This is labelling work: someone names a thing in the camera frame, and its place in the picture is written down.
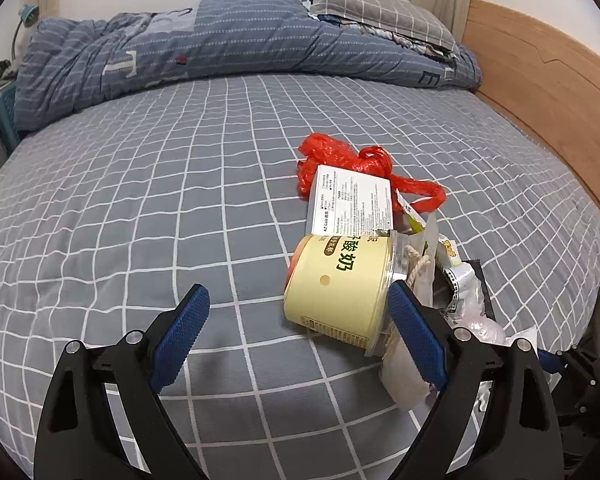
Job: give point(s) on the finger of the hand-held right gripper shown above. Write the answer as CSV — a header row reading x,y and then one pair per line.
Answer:
x,y
551,361

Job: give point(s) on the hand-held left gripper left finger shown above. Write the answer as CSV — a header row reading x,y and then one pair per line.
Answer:
x,y
180,332

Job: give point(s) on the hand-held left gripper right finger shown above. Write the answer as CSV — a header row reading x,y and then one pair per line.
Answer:
x,y
415,335

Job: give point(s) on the white wrapper with yellow print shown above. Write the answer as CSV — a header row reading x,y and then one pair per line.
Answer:
x,y
455,270

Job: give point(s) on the pale yellow yogurt cup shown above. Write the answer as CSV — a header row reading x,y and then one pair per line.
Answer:
x,y
330,290

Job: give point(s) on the white cardboard box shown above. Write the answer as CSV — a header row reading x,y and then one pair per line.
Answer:
x,y
350,200

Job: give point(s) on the clear plastic wrapper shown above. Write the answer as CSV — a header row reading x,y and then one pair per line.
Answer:
x,y
405,380

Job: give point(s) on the crumpled white plastic film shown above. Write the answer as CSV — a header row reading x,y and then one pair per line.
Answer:
x,y
485,330

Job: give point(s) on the small green yellow sachet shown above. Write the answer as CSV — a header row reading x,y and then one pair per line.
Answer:
x,y
409,212

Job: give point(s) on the grey checked bed sheet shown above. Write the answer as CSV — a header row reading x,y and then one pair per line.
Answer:
x,y
155,200

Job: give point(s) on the red mesh bag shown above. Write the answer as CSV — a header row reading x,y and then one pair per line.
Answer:
x,y
322,152

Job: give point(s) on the wooden headboard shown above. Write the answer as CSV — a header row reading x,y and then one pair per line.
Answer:
x,y
540,90

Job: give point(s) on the blue storage box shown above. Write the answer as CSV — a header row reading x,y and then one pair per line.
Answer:
x,y
2,110

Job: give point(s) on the blue striped quilt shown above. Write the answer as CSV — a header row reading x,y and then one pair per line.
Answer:
x,y
230,40

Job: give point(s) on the grey checked pillow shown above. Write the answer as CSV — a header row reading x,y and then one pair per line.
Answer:
x,y
375,5

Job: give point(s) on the teal desk lamp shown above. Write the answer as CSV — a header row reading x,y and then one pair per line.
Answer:
x,y
27,15

